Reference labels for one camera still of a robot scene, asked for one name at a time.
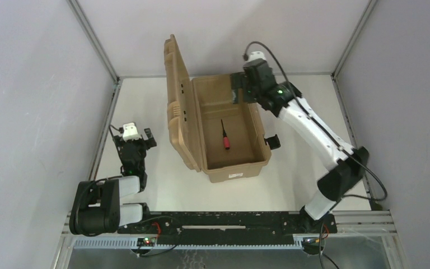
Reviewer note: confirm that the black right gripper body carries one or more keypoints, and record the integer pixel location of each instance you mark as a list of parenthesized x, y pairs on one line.
[(237, 87)]

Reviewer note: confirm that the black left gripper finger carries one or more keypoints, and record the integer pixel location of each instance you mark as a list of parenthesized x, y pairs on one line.
[(150, 142), (117, 141)]

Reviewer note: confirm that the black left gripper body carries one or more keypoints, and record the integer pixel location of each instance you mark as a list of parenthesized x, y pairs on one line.
[(134, 144)]

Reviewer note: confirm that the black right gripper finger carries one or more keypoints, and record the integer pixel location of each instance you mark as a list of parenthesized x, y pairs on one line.
[(236, 80), (248, 97)]

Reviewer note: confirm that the red handled black screwdriver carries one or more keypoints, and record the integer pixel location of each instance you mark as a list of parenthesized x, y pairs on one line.
[(226, 141)]

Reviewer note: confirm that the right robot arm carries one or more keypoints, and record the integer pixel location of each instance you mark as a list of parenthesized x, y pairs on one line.
[(346, 165)]

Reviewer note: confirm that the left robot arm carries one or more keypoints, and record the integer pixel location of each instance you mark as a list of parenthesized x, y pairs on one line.
[(97, 207)]

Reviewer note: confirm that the tan plastic toolbox bin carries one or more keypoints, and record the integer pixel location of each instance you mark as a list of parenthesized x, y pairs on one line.
[(195, 107)]

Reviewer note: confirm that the black front toolbox latch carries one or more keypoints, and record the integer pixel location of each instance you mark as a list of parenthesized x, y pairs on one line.
[(273, 142)]

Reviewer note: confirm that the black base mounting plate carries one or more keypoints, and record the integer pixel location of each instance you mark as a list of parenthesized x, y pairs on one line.
[(238, 229)]

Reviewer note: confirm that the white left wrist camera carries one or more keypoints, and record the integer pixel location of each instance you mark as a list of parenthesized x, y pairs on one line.
[(130, 132)]

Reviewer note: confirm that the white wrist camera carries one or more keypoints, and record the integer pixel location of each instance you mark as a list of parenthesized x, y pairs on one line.
[(255, 56), (130, 132)]

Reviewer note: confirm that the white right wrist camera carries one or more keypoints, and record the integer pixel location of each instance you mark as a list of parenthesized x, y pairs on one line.
[(255, 56)]

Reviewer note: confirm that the aluminium frame rail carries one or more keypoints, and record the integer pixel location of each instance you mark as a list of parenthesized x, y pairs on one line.
[(104, 130)]

